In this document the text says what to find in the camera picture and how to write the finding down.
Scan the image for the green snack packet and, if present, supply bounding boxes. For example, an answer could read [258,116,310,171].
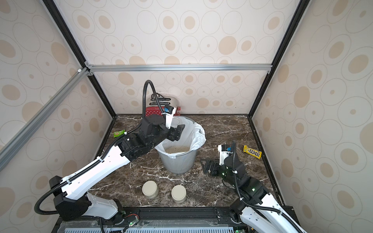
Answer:
[113,130,126,138]

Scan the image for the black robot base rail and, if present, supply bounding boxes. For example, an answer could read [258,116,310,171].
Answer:
[99,206,248,233]

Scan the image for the white plastic bin liner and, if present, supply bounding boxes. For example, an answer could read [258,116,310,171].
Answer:
[155,116,206,159]

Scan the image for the black toaster power cord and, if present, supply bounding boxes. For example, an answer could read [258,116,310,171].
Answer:
[151,92,171,102]

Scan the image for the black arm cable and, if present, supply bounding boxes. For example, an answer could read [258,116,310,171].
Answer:
[34,80,165,216]
[230,140,304,233]

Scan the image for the beige lidded jar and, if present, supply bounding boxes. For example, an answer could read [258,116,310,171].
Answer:
[171,185,187,203]
[142,181,159,199]

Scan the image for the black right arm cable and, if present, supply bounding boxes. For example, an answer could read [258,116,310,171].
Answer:
[230,140,304,233]

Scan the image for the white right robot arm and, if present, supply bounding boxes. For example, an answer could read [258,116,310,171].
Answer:
[201,156,305,233]

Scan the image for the black vertical frame post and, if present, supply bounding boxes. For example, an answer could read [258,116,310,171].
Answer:
[248,0,310,120]
[42,0,116,118]

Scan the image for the red polka dot toaster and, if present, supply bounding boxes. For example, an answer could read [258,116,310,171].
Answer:
[145,96,181,117]

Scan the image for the yellow candy packet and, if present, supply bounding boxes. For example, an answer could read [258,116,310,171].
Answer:
[243,145,262,159]

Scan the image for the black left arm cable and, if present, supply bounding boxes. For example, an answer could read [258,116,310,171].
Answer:
[34,80,165,216]

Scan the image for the aluminium horizontal back rail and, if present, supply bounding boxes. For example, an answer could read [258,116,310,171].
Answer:
[88,64,272,72]

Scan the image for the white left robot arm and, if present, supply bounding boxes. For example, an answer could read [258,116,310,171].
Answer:
[53,115,185,221]

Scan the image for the black vertical frame post left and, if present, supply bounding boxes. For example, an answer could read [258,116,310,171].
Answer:
[42,0,116,118]

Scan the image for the black vertical frame post right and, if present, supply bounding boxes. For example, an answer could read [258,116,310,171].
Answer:
[248,0,310,120]

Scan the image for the aluminium left side rail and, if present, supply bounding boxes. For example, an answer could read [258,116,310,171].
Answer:
[1,68,88,170]

